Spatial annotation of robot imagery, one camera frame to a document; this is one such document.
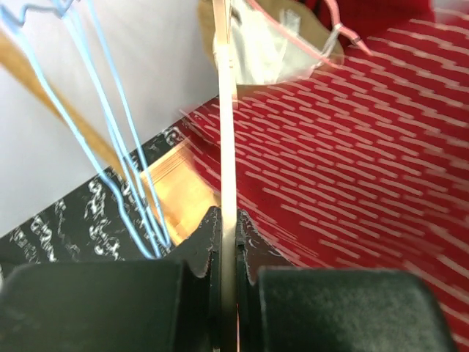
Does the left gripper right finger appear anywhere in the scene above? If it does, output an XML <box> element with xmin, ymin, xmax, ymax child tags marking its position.
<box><xmin>236</xmin><ymin>210</ymin><xmax>457</xmax><ymax>351</ymax></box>

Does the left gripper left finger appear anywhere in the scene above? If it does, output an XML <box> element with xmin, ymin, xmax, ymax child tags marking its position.
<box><xmin>1</xmin><ymin>207</ymin><xmax>221</xmax><ymax>351</ymax></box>

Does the light blue wire hanger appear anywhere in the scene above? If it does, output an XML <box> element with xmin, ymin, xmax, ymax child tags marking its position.
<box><xmin>0</xmin><ymin>5</ymin><xmax>162</xmax><ymax>260</ymax></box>

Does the red polka dot garment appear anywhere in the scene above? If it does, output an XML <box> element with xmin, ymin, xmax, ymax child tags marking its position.
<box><xmin>179</xmin><ymin>18</ymin><xmax>469</xmax><ymax>349</ymax></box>

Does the beige wooden hanger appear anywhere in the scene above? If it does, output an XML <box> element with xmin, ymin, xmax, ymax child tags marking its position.
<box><xmin>213</xmin><ymin>1</ymin><xmax>237</xmax><ymax>351</ymax></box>

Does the tan and white garment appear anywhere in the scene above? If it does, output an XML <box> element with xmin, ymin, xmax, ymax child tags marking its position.
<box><xmin>197</xmin><ymin>0</ymin><xmax>345</xmax><ymax>87</ymax></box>

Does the pink wire hanger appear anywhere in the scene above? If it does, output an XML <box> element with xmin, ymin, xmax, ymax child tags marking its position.
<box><xmin>248</xmin><ymin>1</ymin><xmax>372</xmax><ymax>67</ymax></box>

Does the blue hanger of lemon skirt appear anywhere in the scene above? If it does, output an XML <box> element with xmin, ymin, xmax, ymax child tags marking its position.
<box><xmin>52</xmin><ymin>1</ymin><xmax>171</xmax><ymax>259</ymax></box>

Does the black marble mat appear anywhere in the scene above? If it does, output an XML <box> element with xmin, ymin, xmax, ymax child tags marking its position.
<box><xmin>0</xmin><ymin>97</ymin><xmax>221</xmax><ymax>265</ymax></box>

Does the wooden clothes rack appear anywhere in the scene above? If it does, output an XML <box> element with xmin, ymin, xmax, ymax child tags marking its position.
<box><xmin>1</xmin><ymin>32</ymin><xmax>221</xmax><ymax>245</ymax></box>

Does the red dress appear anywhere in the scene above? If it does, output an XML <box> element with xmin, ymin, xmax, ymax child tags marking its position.
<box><xmin>303</xmin><ymin>0</ymin><xmax>437</xmax><ymax>45</ymax></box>

